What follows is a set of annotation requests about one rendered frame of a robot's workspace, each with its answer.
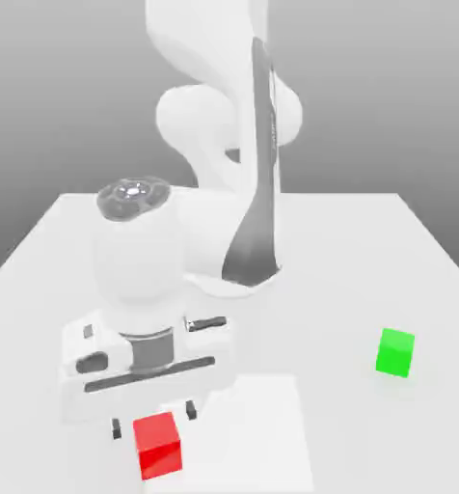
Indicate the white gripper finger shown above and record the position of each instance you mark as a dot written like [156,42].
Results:
[191,410]
[116,429]

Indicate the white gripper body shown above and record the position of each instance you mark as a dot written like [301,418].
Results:
[98,403]

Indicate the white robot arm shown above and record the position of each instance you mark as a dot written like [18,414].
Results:
[214,216]

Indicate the small red cube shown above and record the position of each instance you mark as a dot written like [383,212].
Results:
[156,444]

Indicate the small green cube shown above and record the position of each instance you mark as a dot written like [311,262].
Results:
[394,353]

